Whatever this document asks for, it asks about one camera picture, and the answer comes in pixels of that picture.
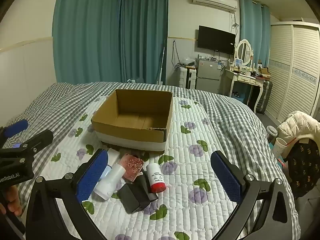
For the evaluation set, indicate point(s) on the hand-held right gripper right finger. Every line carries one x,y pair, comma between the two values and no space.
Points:
226,177

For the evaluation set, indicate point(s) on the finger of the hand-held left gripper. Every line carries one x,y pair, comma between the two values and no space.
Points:
37,140
16,127

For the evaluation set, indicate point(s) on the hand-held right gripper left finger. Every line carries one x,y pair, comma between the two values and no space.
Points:
93,176

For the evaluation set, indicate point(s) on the light blue small object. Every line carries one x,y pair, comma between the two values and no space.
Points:
107,171

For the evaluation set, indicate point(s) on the white plastic bottle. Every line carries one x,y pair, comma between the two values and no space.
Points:
110,183

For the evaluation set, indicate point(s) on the small white box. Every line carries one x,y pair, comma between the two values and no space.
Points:
114,156

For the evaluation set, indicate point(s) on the pink patterned box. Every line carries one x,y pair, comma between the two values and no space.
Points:
132,166

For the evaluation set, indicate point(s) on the black power adapter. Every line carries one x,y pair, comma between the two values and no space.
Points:
132,198

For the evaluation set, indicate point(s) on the small black case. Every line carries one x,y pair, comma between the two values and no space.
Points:
143,180

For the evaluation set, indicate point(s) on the white bottle with red cap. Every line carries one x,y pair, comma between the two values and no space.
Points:
155,177

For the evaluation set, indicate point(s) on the brown cardboard box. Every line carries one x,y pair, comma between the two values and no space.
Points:
130,120

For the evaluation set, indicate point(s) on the person's left hand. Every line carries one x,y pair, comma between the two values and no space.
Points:
13,200

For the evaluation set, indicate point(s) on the floral quilted mat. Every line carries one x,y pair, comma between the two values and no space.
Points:
195,160

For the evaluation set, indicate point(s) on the white paper cup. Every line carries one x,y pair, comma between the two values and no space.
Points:
280,148

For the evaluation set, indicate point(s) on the clear plastic jar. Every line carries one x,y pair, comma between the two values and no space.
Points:
272,132

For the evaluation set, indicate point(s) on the grey checkered bed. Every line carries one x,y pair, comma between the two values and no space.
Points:
225,110

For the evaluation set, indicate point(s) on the dark patterned garment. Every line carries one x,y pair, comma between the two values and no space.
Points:
305,170

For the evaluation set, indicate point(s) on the white puffer jacket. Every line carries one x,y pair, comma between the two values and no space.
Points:
300,125

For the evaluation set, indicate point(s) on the dark suitcase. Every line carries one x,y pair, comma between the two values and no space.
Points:
265,95

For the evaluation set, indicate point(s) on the white dressing table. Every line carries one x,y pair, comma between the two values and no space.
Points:
240,78

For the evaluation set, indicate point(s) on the grey mini fridge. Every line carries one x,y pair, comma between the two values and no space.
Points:
208,77

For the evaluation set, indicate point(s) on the white suitcase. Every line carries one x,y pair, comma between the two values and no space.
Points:
187,77

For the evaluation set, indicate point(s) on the small brown box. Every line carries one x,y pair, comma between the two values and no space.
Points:
265,72

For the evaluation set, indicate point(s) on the wide teal curtain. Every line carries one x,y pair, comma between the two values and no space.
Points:
87,30

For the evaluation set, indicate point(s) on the oval vanity mirror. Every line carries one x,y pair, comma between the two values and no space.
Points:
243,51

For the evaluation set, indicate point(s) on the white mop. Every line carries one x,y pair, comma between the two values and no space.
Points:
162,65

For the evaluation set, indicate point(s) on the white louvered wardrobe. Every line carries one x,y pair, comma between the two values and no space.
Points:
295,67

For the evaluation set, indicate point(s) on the narrow teal curtain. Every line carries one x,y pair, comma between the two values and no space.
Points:
255,30

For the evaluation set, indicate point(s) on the white air conditioner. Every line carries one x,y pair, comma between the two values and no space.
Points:
215,1

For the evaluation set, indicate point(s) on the black wall television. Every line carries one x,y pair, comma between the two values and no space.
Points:
216,40

